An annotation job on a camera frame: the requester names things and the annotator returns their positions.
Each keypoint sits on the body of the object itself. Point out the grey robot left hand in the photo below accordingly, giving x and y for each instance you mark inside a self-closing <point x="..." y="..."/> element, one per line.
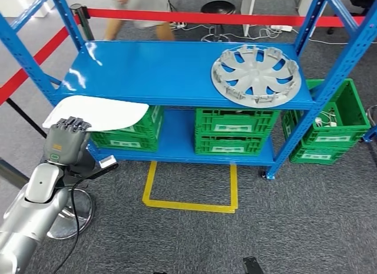
<point x="66" y="141"/>

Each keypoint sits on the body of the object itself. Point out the white desk leg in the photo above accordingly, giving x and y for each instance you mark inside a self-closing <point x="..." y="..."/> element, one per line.
<point x="249" y="10"/>

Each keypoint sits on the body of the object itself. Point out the grey wheel hubcap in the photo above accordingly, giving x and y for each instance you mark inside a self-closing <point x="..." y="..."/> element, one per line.
<point x="256" y="79"/>

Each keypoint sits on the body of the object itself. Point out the person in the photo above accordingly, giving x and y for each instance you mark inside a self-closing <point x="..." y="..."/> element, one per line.
<point x="138" y="6"/>

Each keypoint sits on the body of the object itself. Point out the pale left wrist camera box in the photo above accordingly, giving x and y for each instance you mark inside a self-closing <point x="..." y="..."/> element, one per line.
<point x="107" y="161"/>

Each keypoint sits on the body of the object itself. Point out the black stanchion post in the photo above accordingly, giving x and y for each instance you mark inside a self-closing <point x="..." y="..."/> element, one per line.
<point x="84" y="24"/>

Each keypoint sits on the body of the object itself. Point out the black camera bracket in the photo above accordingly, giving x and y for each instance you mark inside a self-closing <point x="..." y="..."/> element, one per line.
<point x="97" y="172"/>

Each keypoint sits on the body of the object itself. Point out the black round stool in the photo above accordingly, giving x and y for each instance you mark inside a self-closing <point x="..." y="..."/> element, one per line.
<point x="218" y="7"/>

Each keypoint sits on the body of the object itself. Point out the black robot right foot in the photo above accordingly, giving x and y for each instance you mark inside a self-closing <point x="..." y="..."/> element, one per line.
<point x="252" y="266"/>

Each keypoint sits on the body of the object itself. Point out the white power strip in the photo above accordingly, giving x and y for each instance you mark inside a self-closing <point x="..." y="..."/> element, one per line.
<point x="179" y="25"/>
<point x="281" y="28"/>

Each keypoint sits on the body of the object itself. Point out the white curved plastic panel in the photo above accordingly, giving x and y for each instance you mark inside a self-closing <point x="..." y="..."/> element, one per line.
<point x="97" y="112"/>

